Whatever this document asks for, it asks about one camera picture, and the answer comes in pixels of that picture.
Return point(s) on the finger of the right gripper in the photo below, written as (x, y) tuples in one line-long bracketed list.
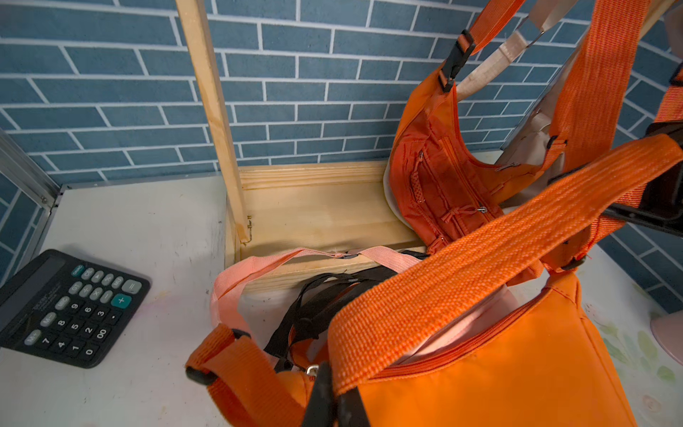
[(660, 208)]

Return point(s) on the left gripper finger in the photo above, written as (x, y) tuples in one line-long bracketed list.
[(325, 409)]

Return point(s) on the orange bag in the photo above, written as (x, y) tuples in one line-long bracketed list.
[(585, 105), (668, 122), (445, 344)]

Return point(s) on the beige sling bag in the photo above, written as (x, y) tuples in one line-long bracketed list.
[(513, 65)]

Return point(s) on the pink pen cup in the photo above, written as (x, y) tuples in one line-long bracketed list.
[(668, 331)]

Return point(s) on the wooden hanging rack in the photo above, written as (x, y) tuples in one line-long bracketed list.
[(333, 209)]

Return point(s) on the black desk calculator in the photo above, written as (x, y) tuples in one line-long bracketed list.
[(68, 310)]

